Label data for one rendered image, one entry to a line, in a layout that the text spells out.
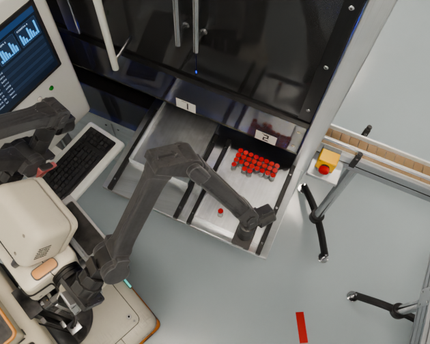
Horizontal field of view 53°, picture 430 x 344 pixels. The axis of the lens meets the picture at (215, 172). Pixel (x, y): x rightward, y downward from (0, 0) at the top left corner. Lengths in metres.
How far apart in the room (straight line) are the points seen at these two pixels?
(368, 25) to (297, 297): 1.74
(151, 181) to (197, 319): 1.51
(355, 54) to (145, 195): 0.65
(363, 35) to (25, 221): 0.97
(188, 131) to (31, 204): 0.81
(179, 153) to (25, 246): 0.47
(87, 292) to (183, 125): 0.85
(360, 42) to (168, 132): 0.93
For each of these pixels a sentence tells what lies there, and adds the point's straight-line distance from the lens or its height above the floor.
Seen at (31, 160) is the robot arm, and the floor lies 1.27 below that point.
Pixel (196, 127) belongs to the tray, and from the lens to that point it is 1.84.
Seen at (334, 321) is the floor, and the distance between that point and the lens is 2.59.
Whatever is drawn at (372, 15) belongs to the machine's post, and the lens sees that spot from 1.13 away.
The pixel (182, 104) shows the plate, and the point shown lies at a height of 1.02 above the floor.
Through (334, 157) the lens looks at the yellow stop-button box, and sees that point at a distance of 1.69.
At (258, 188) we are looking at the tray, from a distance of 1.74.
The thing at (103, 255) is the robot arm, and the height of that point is 1.27.
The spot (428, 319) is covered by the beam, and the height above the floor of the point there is 0.55.
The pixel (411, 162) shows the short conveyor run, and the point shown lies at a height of 0.93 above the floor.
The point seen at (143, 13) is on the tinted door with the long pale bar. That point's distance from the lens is 1.47.
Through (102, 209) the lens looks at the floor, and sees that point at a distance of 2.69.
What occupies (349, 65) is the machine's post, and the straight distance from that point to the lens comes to 1.26.
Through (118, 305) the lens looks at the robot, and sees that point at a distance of 2.25.
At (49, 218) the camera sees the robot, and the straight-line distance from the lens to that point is 1.24.
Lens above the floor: 2.47
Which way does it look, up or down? 65 degrees down
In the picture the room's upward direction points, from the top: 5 degrees clockwise
